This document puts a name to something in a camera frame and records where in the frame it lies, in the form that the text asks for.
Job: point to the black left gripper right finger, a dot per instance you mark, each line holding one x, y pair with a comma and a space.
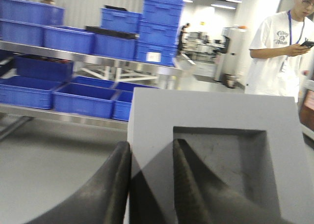
201, 197

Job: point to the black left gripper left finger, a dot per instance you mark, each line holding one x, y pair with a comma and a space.
102, 199

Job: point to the gray square foam base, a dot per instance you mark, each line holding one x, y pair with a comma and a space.
253, 143

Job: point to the blue bin lower shelf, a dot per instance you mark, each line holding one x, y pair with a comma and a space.
85, 100

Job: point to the blue bin shelf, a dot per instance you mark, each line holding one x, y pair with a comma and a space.
69, 39
85, 100

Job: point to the blue bin upper shelf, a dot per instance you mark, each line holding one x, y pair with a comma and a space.
69, 39

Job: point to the steel shelving unit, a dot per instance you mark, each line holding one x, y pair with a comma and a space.
51, 92

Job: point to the person in white shirt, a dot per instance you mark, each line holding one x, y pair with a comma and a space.
278, 52

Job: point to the stack of blue crates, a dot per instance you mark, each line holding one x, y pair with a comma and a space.
158, 26

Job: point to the black smartphone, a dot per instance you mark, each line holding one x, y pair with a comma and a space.
308, 44

